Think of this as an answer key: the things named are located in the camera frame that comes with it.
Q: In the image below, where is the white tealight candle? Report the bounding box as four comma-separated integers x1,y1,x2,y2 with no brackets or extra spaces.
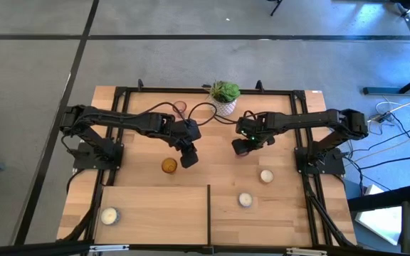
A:
100,207,121,226

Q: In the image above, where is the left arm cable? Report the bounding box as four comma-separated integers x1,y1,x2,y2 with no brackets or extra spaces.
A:
133,101,219,127

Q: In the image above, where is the black slanted bar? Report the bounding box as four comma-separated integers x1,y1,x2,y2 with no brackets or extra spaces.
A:
347,184,410,213

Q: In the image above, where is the black stand leg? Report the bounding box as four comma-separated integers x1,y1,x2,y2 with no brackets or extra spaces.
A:
268,0,284,17

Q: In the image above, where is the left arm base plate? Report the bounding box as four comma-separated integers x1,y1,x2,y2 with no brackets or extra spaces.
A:
73,142,124,171

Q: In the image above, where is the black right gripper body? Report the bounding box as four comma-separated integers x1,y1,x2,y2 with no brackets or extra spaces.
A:
236,115,275,146

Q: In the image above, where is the raised wooden board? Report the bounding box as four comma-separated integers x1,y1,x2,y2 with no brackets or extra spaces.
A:
93,184,209,245

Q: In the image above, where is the black power adapter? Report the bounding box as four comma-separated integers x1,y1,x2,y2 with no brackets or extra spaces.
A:
377,111,394,124

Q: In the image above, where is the white flat panel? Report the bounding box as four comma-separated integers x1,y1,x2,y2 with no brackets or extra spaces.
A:
354,184,404,246

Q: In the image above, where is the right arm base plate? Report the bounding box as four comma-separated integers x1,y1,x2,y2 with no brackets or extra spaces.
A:
295,147,347,176

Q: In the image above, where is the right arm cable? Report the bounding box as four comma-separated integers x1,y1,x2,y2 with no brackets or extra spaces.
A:
214,109,263,125

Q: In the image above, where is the black divider strip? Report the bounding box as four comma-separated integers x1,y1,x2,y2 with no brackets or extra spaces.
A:
206,183,212,247

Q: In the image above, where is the dark desk foot bar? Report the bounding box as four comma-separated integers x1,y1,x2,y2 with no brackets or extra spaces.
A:
363,67,410,96

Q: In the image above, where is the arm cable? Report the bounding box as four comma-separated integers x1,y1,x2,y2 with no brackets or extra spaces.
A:
214,109,263,125
133,101,219,127

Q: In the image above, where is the black frame beam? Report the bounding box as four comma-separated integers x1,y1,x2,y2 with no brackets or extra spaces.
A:
0,240,410,256

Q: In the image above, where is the black aluminium table frame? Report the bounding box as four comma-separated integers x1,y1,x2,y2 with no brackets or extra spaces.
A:
58,85,357,248

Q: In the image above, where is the pink glass candle holder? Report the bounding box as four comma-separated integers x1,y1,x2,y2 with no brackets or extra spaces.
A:
172,100,188,119

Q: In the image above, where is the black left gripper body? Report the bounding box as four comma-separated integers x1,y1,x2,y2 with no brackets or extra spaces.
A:
168,119,202,148

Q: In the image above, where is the succulent in white pot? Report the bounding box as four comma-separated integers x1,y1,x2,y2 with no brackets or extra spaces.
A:
204,80,242,117

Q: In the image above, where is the amber glass candle holder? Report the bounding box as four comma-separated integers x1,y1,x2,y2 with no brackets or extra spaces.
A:
161,157,178,175

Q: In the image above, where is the silver aluminium bracket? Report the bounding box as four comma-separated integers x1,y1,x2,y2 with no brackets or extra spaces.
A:
88,244,130,253
285,247,329,256

